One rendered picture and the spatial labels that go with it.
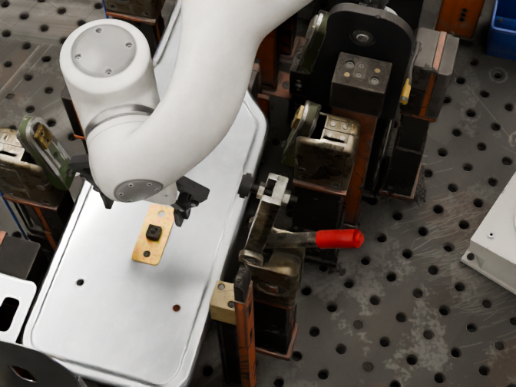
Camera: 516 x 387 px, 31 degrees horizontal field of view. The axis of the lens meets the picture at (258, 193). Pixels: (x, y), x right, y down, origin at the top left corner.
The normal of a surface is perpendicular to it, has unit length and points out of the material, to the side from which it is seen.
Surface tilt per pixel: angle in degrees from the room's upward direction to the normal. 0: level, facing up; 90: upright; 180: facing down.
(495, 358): 0
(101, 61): 1
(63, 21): 0
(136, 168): 66
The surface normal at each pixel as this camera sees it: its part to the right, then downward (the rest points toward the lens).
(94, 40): -0.04, -0.47
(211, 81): 0.64, 0.20
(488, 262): -0.58, 0.73
